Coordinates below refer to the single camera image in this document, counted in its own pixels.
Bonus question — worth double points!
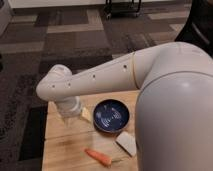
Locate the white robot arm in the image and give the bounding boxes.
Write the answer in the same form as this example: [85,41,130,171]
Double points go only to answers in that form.
[36,42,213,171]

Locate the dark blue ceramic bowl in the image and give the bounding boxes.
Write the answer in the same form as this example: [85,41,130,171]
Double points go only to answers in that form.
[93,99,130,133]

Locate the white rectangular sponge block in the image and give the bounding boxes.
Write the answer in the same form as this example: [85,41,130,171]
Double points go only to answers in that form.
[116,131,136,157]

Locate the orange carrot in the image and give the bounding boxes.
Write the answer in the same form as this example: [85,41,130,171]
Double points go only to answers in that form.
[85,148,112,166]

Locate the black office chair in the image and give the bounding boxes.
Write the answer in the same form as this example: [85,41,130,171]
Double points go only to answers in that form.
[175,0,213,58]

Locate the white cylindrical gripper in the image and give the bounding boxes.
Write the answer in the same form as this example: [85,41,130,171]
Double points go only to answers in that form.
[55,96,92,122]

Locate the black rolling cart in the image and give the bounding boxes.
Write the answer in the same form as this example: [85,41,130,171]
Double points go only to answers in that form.
[104,0,142,19]

